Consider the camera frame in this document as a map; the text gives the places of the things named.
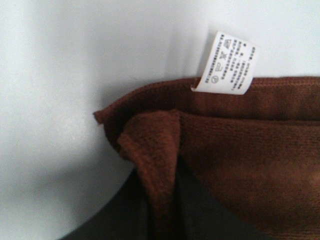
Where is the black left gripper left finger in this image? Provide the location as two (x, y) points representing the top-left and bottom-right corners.
(62, 169), (155, 240)

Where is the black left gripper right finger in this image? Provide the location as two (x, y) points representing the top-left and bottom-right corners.
(175, 157), (248, 240)

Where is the brown towel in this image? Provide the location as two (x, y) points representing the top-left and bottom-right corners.
(94, 76), (320, 240)

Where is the white care label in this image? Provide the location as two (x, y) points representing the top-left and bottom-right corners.
(191, 31), (261, 95)

